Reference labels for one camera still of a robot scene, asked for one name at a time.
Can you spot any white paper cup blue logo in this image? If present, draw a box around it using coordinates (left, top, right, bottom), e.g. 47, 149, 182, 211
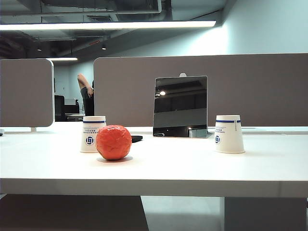
215, 115, 245, 154
80, 115, 107, 154

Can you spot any square silver-framed mirror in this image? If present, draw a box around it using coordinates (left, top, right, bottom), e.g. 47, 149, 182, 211
153, 75, 208, 139

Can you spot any long grey desk divider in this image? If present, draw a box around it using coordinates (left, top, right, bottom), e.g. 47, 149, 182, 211
93, 53, 308, 128

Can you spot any crumpled orange ball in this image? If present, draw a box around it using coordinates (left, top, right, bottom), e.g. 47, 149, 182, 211
95, 124, 133, 161

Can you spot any person in dark clothes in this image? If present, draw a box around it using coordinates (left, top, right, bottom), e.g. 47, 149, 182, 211
77, 73, 95, 116

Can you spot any background office desk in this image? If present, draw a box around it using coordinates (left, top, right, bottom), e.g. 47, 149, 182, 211
65, 113, 85, 121

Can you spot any black office chair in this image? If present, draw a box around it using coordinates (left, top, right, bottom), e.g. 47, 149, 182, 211
54, 95, 65, 122

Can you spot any long ceiling light strip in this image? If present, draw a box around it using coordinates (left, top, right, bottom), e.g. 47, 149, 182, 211
0, 20, 217, 31

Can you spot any dark under-table panel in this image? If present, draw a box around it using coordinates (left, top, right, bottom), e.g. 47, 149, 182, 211
0, 194, 150, 231

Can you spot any short grey desk divider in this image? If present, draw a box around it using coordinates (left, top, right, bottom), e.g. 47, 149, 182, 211
0, 58, 54, 128

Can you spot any grey ceiling air duct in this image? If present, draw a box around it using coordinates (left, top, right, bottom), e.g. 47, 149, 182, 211
42, 0, 173, 22

